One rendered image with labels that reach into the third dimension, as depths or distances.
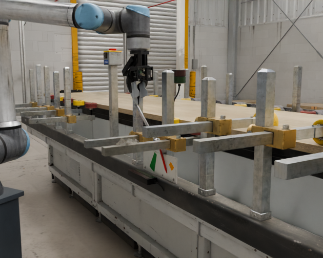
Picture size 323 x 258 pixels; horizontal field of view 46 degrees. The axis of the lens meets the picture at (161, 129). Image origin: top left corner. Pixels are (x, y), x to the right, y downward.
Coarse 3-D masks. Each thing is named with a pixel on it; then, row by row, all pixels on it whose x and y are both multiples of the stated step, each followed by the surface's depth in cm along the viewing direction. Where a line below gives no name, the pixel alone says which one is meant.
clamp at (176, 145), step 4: (164, 136) 147; (168, 136) 147; (172, 136) 147; (172, 140) 142; (176, 140) 140; (180, 140) 142; (184, 140) 142; (172, 144) 142; (176, 144) 141; (180, 144) 142; (184, 144) 143; (168, 148) 145; (172, 148) 142; (176, 148) 141; (180, 148) 142; (184, 148) 143
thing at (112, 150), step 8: (136, 144) 136; (144, 144) 137; (152, 144) 139; (160, 144) 141; (168, 144) 143; (192, 144) 149; (104, 152) 130; (112, 152) 131; (120, 152) 133; (128, 152) 134; (136, 152) 136
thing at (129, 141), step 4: (120, 140) 135; (124, 140) 135; (128, 140) 135; (132, 140) 135; (136, 140) 138; (116, 144) 134; (120, 144) 134; (124, 144) 132; (128, 144) 132; (132, 144) 134
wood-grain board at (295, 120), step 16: (80, 96) 333; (96, 96) 333; (128, 96) 333; (128, 112) 219; (144, 112) 204; (160, 112) 204; (176, 112) 204; (192, 112) 204; (224, 112) 204; (240, 112) 204; (288, 112) 204; (240, 128) 146; (304, 144) 117
